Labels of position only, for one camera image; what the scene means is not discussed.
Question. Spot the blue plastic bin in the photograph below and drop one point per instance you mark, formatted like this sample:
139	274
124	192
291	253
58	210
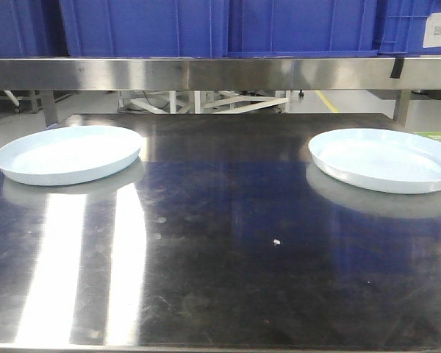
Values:
31	29
400	27
219	29

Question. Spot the black tape strip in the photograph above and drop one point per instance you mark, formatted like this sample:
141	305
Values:
397	68

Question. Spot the light blue plate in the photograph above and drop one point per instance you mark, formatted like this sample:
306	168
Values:
70	155
379	159

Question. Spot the blue plastic bin left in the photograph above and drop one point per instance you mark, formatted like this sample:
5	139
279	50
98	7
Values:
31	29

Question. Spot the green floor sign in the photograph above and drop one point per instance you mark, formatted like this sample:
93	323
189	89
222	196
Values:
439	139

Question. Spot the stainless steel shelf rail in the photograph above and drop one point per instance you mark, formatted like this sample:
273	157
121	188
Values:
223	74

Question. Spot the white paper label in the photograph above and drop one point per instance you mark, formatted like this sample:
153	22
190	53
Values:
432	34

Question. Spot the blue plastic bin centre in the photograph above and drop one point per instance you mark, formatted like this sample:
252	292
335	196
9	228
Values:
219	29

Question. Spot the blue plastic bin right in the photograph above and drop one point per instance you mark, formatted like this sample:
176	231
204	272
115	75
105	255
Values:
400	27

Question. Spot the white metal frame background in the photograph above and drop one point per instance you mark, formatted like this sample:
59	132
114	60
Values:
201	101

